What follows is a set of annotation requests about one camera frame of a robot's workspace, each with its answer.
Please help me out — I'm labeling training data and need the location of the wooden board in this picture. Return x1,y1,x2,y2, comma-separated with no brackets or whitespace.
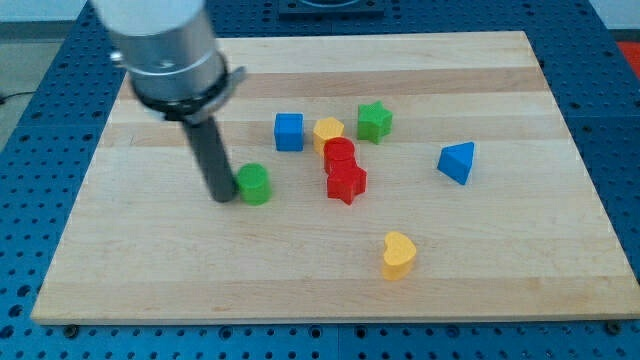
31,31,639,325

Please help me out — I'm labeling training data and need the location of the yellow hexagon block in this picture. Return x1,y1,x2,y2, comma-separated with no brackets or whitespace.
313,117,345,156

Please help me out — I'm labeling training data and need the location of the blue cube block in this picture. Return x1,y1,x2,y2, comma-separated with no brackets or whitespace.
274,113,304,152

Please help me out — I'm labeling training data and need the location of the red star block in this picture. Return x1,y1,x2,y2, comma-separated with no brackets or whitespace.
327,166,367,205

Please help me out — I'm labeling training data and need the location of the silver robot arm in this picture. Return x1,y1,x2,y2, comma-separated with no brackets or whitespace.
91,0,246,203

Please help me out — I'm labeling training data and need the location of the red cylinder block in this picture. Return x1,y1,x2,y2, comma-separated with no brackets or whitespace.
323,137,356,174

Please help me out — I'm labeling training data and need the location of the green cylinder block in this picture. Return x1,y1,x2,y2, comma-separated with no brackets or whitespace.
236,163,271,206

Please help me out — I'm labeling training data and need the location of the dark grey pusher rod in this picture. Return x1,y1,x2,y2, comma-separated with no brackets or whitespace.
183,117,237,203

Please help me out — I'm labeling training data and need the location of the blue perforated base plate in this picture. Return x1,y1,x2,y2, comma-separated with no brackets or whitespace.
1,0,639,359

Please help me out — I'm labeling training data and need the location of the green star block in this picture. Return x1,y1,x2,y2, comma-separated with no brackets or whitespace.
357,101,393,144

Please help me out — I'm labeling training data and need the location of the yellow heart block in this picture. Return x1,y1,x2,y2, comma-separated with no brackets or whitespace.
382,231,417,281

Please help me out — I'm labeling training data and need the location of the blue triangle block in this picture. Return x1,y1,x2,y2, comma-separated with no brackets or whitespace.
437,142,475,185

